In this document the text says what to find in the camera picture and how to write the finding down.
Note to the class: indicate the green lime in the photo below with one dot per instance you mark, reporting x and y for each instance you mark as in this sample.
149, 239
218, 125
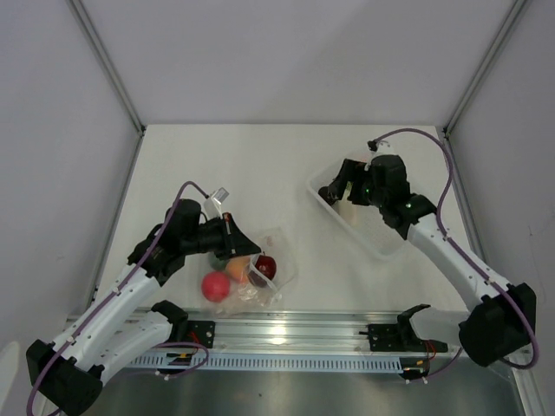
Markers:
217, 264

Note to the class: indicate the red tomato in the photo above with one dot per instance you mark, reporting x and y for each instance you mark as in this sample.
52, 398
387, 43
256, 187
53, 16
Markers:
215, 286

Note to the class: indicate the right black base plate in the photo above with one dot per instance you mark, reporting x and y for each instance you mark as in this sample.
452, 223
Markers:
399, 338

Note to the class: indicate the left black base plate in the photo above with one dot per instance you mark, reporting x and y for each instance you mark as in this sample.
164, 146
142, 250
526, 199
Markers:
201, 332

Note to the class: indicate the white slotted cable duct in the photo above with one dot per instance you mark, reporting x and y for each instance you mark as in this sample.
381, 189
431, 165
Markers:
357, 363

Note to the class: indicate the dark red apple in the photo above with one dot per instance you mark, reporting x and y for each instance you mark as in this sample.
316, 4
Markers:
266, 265

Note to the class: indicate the aluminium frame post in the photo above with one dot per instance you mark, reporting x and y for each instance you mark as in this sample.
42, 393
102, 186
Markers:
100, 51
493, 51

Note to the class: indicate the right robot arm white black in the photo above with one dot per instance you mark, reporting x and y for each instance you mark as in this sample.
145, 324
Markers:
500, 317

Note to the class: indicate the left aluminium frame post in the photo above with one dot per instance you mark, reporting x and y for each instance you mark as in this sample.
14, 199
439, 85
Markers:
100, 51

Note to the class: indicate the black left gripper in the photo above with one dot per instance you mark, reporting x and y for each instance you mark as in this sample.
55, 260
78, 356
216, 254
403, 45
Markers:
234, 243

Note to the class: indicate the orange peach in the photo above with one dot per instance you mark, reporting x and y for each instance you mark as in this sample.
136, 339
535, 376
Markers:
237, 269

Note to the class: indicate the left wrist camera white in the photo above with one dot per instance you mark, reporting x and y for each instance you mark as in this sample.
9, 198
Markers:
213, 205

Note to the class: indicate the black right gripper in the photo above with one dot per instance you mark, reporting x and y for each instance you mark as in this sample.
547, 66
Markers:
354, 172

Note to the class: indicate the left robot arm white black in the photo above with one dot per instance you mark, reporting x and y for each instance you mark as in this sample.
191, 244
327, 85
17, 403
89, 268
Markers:
71, 370

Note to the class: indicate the white plastic basket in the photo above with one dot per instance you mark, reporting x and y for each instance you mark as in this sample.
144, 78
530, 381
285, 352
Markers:
370, 232

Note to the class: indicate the clear zip top bag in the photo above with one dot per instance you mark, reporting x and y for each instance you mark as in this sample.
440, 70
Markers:
260, 293

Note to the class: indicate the white radish with leaves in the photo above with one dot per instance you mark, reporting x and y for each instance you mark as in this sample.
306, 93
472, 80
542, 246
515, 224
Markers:
345, 208

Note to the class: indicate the right aluminium frame post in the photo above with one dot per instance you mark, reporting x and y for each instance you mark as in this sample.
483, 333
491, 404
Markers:
493, 51

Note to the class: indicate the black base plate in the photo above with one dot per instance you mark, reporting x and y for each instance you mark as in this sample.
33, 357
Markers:
201, 332
399, 338

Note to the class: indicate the aluminium mounting rail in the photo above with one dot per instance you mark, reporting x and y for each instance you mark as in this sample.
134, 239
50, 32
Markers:
286, 331

